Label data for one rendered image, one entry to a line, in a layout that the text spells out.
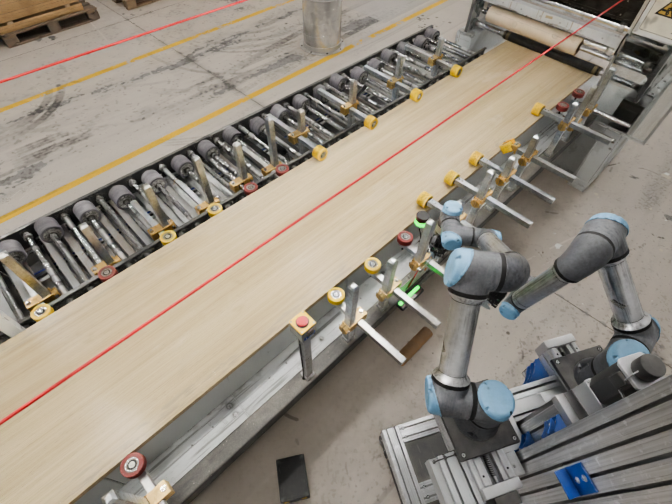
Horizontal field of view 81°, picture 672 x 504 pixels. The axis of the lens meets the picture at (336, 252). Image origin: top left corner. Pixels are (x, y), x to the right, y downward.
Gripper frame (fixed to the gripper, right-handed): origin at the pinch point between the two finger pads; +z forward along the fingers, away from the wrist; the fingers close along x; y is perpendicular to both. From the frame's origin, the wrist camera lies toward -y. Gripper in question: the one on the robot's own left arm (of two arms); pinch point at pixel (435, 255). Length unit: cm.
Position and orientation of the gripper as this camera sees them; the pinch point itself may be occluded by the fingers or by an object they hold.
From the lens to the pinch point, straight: 188.5
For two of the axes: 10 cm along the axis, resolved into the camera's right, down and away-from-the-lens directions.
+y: -4.4, 7.1, -5.5
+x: 9.0, 3.6, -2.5
